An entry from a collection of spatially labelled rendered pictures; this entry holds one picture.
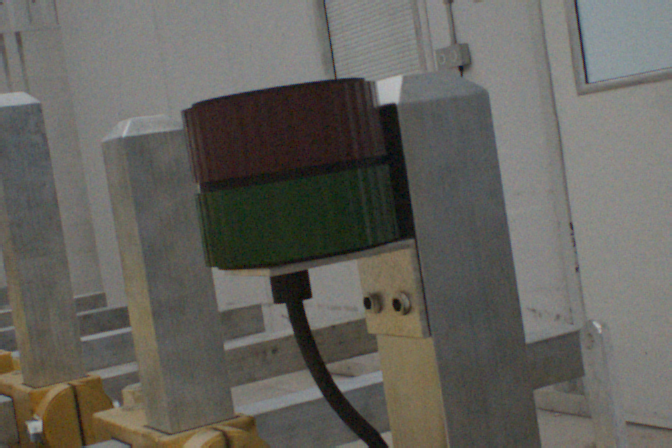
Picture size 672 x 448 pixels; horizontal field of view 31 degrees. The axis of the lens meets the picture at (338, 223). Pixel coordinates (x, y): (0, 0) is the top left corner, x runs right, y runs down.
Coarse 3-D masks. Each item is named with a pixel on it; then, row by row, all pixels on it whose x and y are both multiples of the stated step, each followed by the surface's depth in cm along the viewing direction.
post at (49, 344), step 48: (0, 96) 82; (0, 144) 81; (48, 144) 82; (0, 192) 82; (48, 192) 82; (0, 240) 84; (48, 240) 82; (48, 288) 82; (48, 336) 82; (48, 384) 82
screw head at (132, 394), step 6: (138, 384) 69; (126, 390) 68; (132, 390) 68; (138, 390) 68; (126, 396) 68; (132, 396) 68; (138, 396) 68; (126, 402) 68; (132, 402) 68; (138, 402) 68; (126, 408) 68; (132, 408) 67; (138, 408) 67
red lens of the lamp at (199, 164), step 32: (256, 96) 34; (288, 96) 34; (320, 96) 34; (352, 96) 35; (192, 128) 35; (224, 128) 34; (256, 128) 34; (288, 128) 34; (320, 128) 34; (352, 128) 35; (192, 160) 36; (224, 160) 35; (256, 160) 34; (288, 160) 34; (320, 160) 34
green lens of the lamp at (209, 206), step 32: (224, 192) 35; (256, 192) 34; (288, 192) 34; (320, 192) 34; (352, 192) 35; (384, 192) 36; (224, 224) 35; (256, 224) 34; (288, 224) 34; (320, 224) 34; (352, 224) 35; (384, 224) 35; (224, 256) 35; (256, 256) 34; (288, 256) 34
